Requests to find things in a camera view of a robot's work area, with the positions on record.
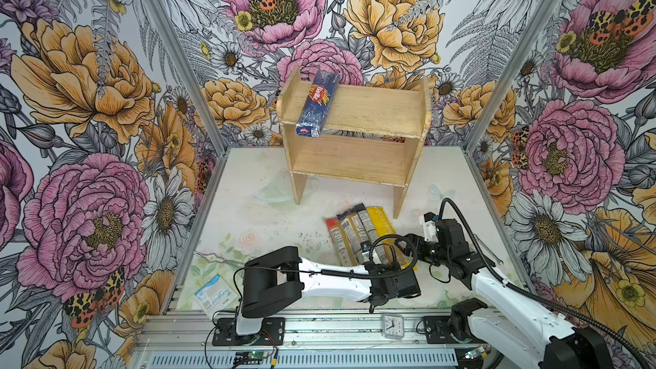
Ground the blue Barilla spaghetti box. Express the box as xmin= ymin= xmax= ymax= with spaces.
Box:
xmin=296 ymin=71 xmax=341 ymax=138

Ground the small white clock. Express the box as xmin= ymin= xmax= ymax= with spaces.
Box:
xmin=382 ymin=314 xmax=405 ymax=340

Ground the green circuit board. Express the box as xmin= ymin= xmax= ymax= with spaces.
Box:
xmin=232 ymin=351 xmax=273 ymax=369

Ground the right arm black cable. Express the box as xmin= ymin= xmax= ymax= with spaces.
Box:
xmin=439 ymin=197 xmax=652 ymax=369

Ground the red spaghetti bag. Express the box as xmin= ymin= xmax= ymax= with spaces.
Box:
xmin=325 ymin=218 xmax=355 ymax=267

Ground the wooden two-tier shelf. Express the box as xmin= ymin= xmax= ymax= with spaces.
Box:
xmin=277 ymin=68 xmax=432 ymax=218

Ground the small white blue packet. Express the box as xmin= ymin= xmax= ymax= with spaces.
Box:
xmin=194 ymin=274 xmax=238 ymax=318

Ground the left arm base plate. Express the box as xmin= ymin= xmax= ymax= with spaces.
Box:
xmin=211 ymin=316 xmax=286 ymax=347

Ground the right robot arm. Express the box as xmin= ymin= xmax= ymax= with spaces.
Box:
xmin=395 ymin=213 xmax=613 ymax=368

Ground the yellow spaghetti bag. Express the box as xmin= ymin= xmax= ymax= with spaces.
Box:
xmin=367 ymin=207 xmax=412 ymax=268

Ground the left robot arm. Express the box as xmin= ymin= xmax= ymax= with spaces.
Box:
xmin=236 ymin=246 xmax=421 ymax=336

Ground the aluminium front rail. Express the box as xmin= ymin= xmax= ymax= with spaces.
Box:
xmin=128 ymin=309 xmax=519 ymax=368

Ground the blue-end spaghetti bag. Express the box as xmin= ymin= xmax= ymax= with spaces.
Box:
xmin=338 ymin=210 xmax=372 ymax=264
xmin=354 ymin=203 xmax=389 ymax=264

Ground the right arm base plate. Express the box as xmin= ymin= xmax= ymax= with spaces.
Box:
xmin=419 ymin=315 xmax=486 ymax=344

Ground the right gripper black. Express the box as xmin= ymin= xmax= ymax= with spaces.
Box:
xmin=394 ymin=233 xmax=451 ymax=267

